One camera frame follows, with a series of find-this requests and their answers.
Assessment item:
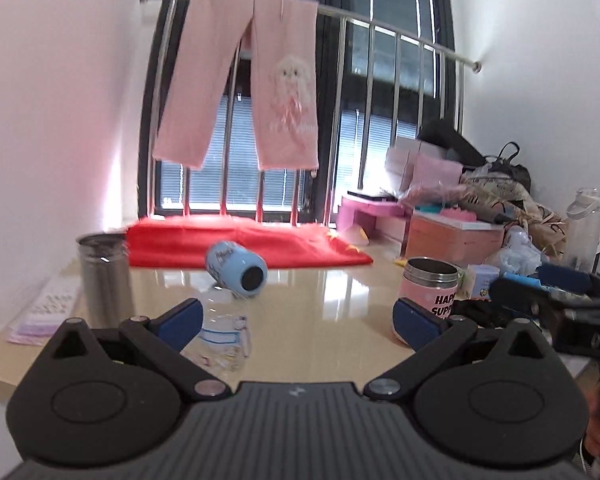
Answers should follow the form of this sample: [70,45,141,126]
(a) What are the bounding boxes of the black bag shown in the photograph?
[417,117,532,192]

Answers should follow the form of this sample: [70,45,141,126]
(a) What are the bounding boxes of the stainless steel tumbler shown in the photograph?
[75,232,137,331]

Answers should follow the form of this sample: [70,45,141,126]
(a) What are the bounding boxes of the metal window guard railing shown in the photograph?
[140,0,465,228]

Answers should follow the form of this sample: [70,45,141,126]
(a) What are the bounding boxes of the pale pink cardboard box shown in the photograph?
[384,137,466,192]

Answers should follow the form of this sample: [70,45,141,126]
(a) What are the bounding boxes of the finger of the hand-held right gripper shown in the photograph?
[488,275,556,317]
[534,263,596,295]

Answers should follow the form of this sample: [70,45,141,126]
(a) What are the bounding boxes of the pink cup with metal rim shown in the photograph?
[399,257,461,322]

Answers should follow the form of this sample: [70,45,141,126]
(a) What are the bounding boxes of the red cloth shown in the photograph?
[125,217,375,269]

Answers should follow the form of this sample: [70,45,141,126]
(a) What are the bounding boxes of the clear plastic water bottle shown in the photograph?
[180,287,253,374]

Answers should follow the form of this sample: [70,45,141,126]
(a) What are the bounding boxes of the pink storage box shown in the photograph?
[404,209,506,267]

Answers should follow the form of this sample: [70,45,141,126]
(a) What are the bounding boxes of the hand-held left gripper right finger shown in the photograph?
[363,297,558,402]

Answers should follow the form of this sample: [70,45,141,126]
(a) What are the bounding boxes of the pink plastic stool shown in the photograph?
[337,194,411,235]

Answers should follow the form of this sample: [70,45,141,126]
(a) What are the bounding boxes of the beige printed cloth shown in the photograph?
[458,169,569,262]

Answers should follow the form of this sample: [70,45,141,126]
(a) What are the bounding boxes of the metal clothes rod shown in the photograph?
[139,0,483,74]

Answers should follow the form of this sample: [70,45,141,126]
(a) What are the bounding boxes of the white plastic bag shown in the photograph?
[484,224,548,277]

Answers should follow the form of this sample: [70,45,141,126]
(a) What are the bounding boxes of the small white printed box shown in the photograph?
[460,263,501,302]

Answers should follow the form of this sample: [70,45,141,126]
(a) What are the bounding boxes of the pink printed pants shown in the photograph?
[152,0,321,171]

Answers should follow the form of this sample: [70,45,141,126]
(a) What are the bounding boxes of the light blue cup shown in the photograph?
[205,241,268,301]

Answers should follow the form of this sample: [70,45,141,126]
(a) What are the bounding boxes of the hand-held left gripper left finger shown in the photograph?
[42,298,230,402]

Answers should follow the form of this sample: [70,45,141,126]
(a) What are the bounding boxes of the clear bottle with handle lid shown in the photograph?
[561,187,600,274]

